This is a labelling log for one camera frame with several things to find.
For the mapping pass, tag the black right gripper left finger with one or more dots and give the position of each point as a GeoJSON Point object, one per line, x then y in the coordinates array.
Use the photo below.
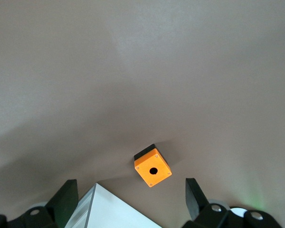
{"type": "Point", "coordinates": [61, 202]}

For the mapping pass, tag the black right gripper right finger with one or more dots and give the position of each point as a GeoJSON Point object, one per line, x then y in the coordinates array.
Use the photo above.
{"type": "Point", "coordinates": [196, 202]}

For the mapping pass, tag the orange button box with hole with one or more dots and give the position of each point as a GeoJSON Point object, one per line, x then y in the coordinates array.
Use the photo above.
{"type": "Point", "coordinates": [145, 166]}

